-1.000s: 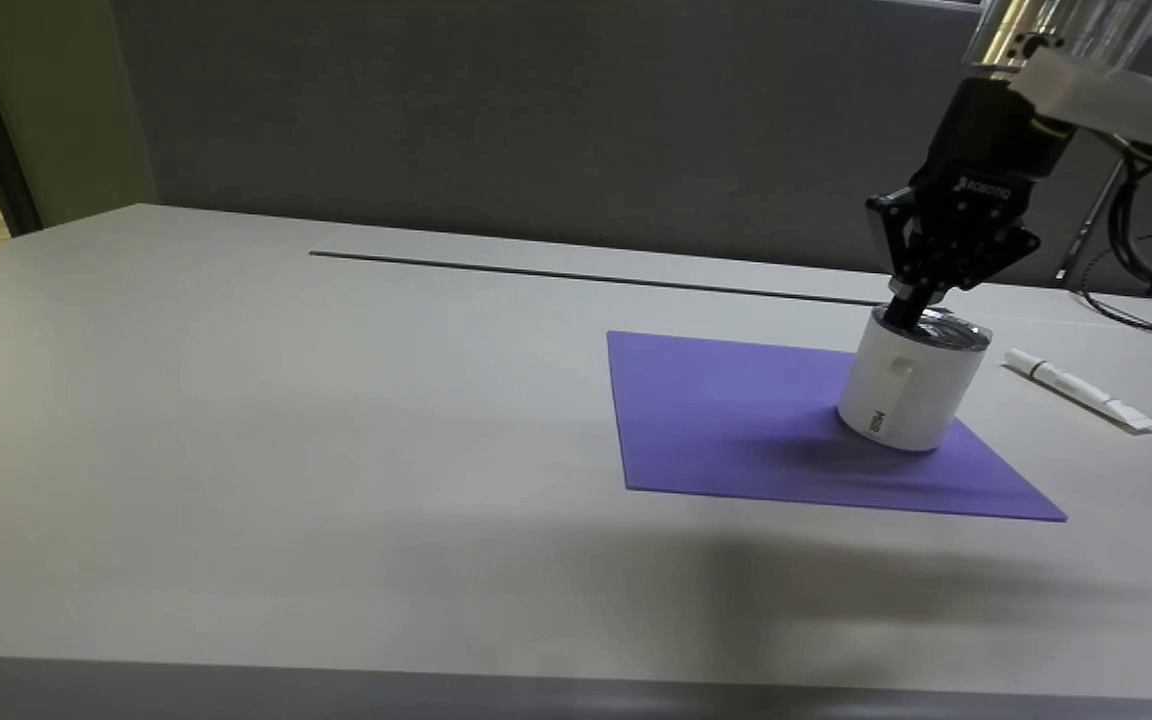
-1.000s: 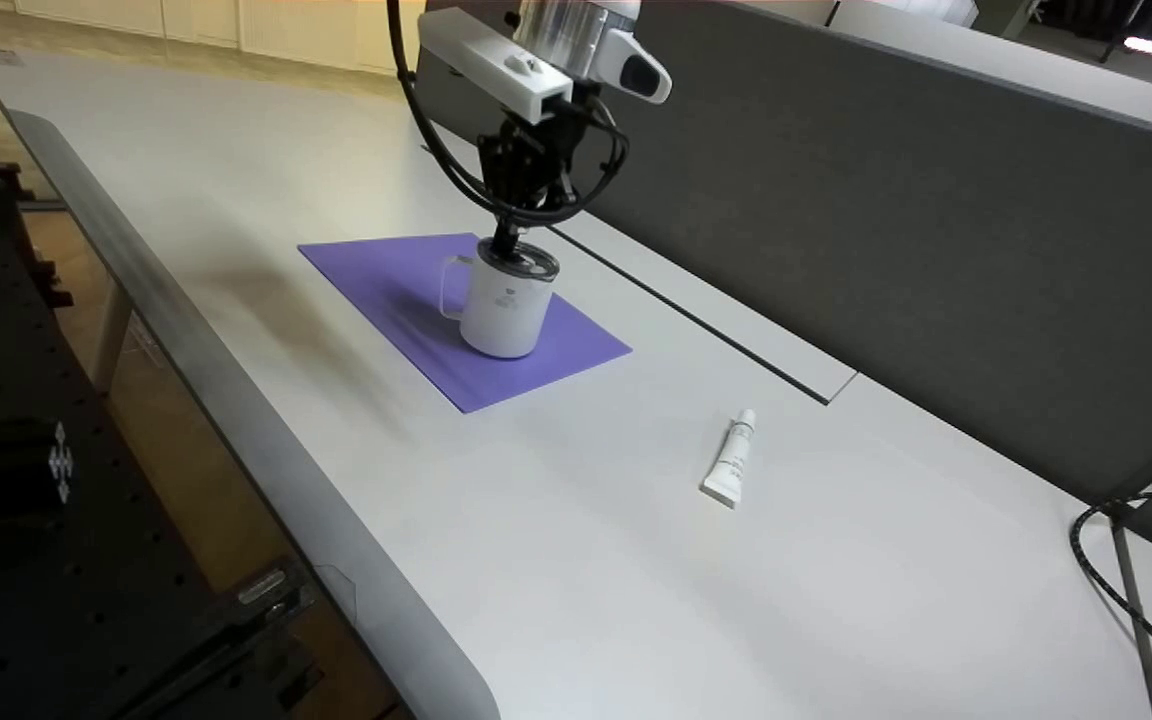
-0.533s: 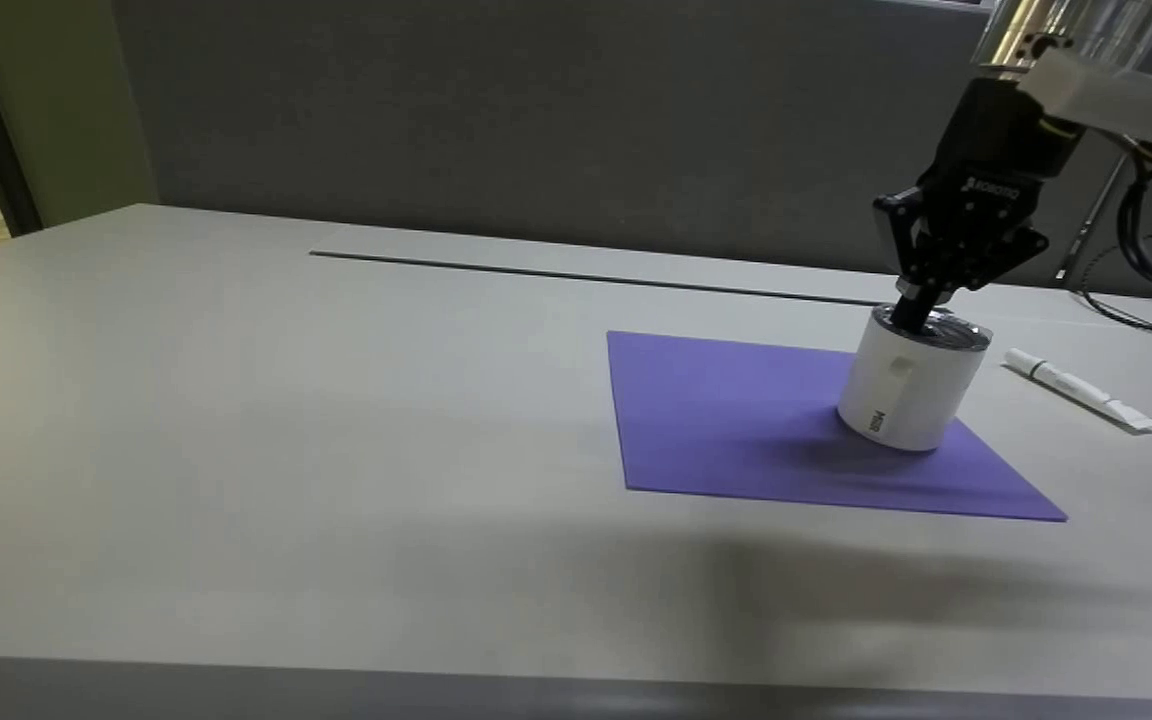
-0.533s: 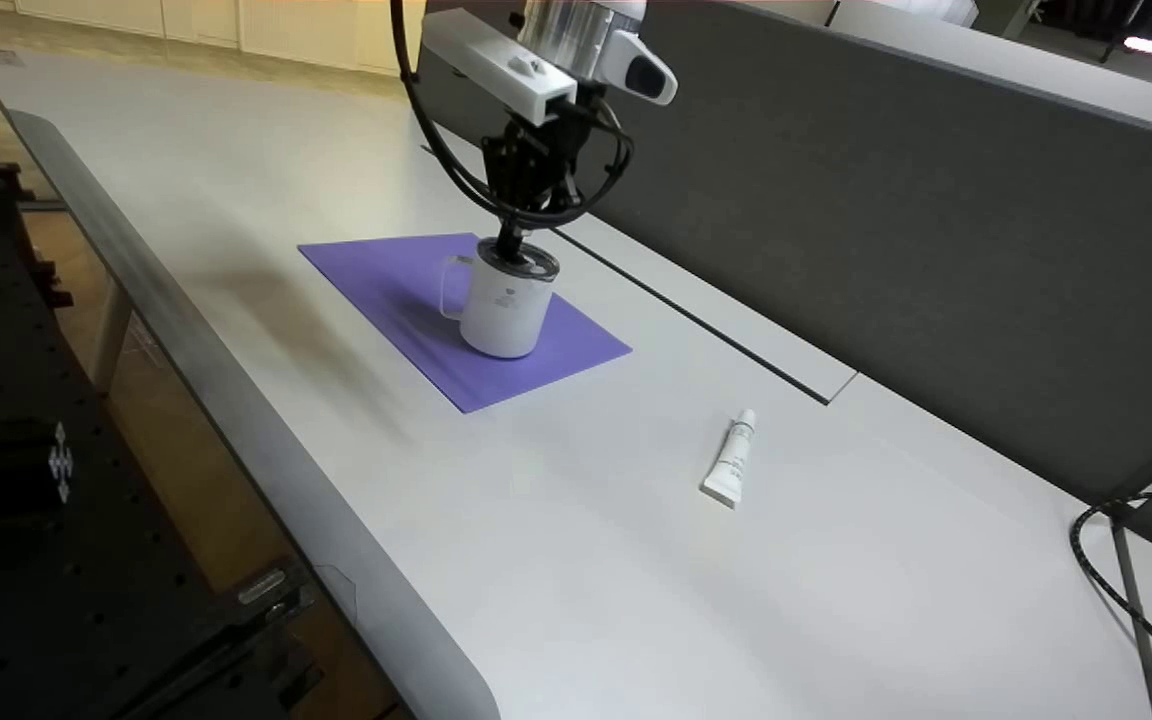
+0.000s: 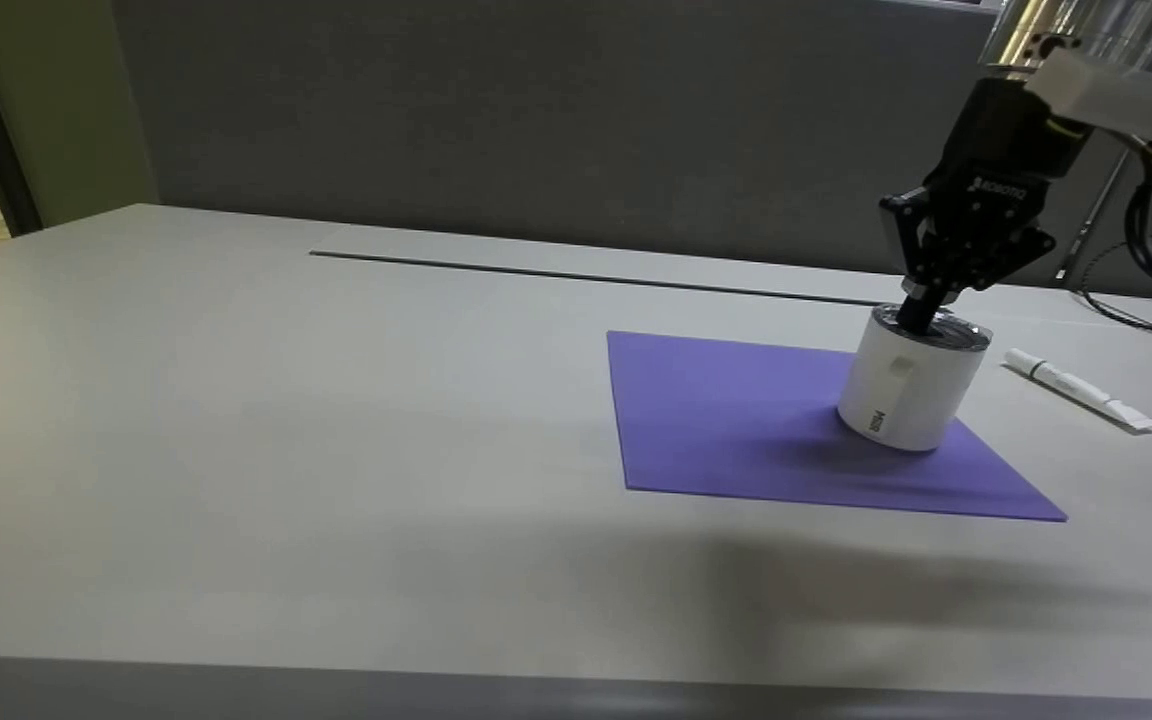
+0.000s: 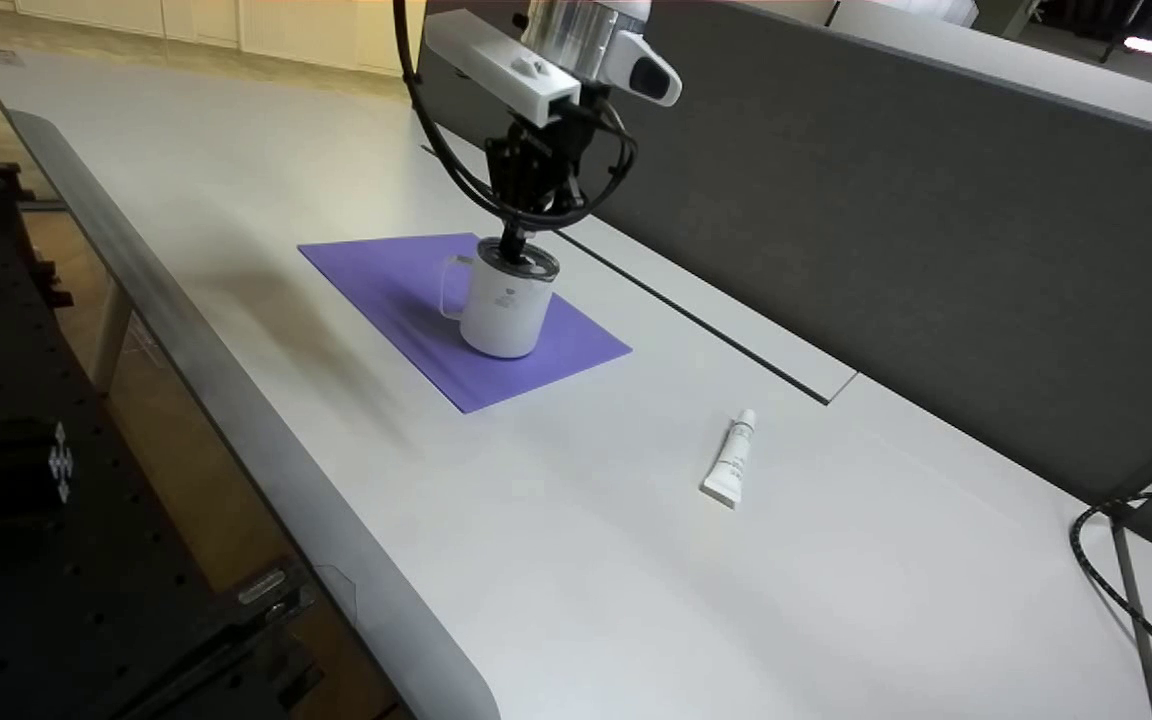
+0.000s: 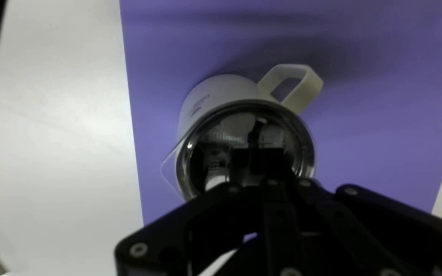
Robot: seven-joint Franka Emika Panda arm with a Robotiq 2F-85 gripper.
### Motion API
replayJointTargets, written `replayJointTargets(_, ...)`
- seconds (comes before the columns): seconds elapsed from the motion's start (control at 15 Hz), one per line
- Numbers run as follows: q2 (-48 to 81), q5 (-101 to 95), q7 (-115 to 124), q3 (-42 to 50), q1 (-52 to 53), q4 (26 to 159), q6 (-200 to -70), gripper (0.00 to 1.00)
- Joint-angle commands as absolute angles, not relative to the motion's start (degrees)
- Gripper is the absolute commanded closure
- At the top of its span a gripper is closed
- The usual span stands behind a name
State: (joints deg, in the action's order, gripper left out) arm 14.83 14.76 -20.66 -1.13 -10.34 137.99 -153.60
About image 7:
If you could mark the purple rectangular mat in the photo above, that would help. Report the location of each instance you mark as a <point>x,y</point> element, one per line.
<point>374,101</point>

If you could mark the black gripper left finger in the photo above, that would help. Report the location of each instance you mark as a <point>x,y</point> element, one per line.
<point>205,230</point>

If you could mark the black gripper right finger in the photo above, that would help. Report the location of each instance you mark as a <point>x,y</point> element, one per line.
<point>363,230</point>

